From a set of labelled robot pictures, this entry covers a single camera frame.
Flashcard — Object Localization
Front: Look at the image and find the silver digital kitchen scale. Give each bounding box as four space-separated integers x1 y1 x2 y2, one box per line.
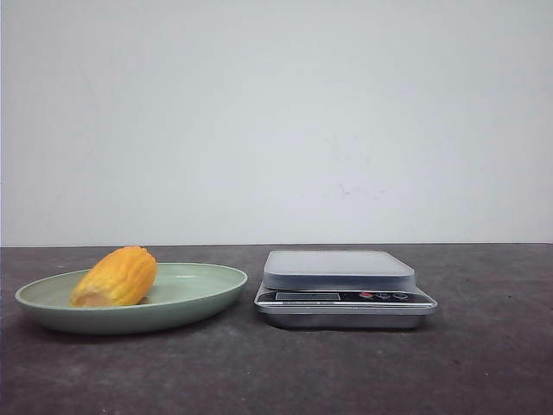
254 250 437 329

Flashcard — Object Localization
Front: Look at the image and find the yellow corn cob piece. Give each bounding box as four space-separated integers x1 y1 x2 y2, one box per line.
69 246 157 308

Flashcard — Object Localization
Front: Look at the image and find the green plastic plate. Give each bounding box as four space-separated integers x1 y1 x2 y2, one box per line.
15 263 248 335

